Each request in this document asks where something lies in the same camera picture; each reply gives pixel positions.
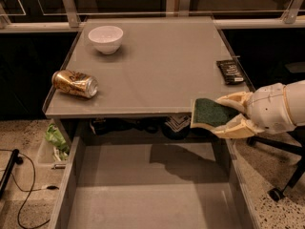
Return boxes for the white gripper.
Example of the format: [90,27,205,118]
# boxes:
[212,83,295,139]

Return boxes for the green yellow sponge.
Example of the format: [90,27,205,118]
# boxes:
[191,98,239,130]

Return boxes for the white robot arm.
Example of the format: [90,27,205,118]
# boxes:
[212,80,305,138]

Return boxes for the grey cabinet counter unit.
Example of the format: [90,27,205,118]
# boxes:
[42,15,261,145]

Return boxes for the grey open top drawer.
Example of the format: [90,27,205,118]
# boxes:
[50,135,259,229]

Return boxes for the black snack packet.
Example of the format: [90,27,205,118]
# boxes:
[216,60,244,85]

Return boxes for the black office chair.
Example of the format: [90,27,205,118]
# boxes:
[247,62,305,202]

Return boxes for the white ceramic bowl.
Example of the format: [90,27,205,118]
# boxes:
[88,26,124,54]

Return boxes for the gold soda can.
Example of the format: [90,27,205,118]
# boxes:
[51,70,98,98]

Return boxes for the green chip bag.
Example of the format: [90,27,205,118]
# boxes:
[45,123,70,161]

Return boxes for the clear plastic bin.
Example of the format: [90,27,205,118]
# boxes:
[36,129,68,169]

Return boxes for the black bar stand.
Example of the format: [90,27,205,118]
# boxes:
[0,149,23,198]

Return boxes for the black floor cable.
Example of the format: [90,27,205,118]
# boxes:
[0,148,60,229]

